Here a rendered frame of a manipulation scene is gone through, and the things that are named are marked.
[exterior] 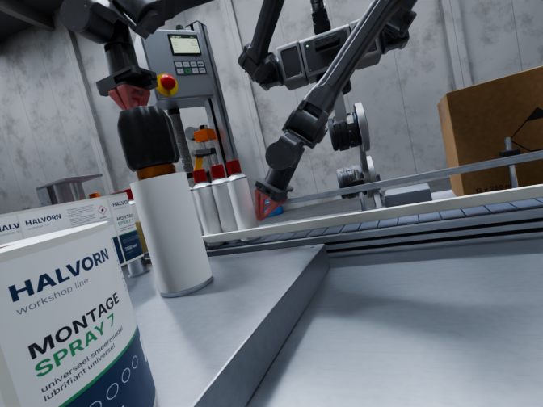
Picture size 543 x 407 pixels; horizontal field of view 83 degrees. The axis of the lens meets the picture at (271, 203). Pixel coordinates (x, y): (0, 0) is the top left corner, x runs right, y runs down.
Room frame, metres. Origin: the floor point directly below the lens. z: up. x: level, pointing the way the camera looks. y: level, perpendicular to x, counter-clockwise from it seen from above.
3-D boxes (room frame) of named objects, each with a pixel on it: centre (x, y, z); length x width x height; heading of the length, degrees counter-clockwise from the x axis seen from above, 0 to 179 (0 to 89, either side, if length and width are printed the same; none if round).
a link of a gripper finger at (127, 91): (0.64, 0.23, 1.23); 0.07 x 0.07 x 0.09; 67
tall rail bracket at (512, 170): (0.59, -0.48, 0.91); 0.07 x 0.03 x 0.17; 155
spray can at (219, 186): (0.80, 0.12, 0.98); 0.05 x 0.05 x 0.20
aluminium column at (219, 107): (0.94, 0.10, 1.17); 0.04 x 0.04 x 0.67; 65
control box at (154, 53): (0.92, 0.18, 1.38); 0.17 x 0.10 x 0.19; 120
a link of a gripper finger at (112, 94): (0.63, 0.21, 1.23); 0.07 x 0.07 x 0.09; 67
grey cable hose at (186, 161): (0.95, 0.22, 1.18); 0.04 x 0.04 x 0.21
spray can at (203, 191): (0.81, 0.17, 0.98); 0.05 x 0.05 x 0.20
